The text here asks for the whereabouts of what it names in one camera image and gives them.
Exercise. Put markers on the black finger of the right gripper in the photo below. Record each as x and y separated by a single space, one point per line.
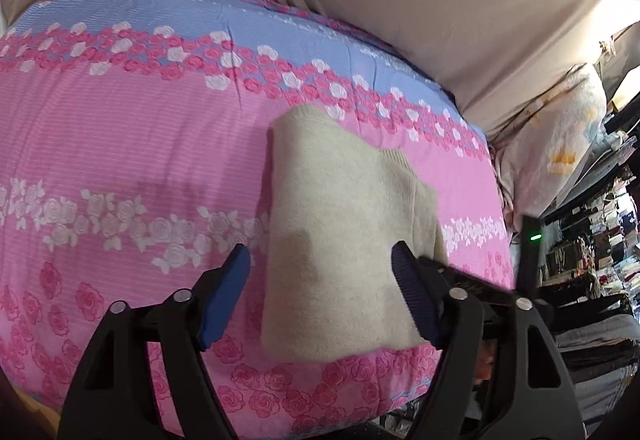
443 278

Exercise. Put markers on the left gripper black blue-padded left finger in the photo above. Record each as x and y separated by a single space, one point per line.
112 394

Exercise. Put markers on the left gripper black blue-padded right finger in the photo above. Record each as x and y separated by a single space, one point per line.
500 375

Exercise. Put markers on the beige knit sweater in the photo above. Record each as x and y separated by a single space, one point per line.
338 205

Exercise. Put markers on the cluttered dark shelf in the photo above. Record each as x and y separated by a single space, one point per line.
590 279

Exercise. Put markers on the floral pillow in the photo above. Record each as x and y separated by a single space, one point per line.
538 154

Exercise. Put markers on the pink blue floral bedsheet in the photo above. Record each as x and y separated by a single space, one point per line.
134 146

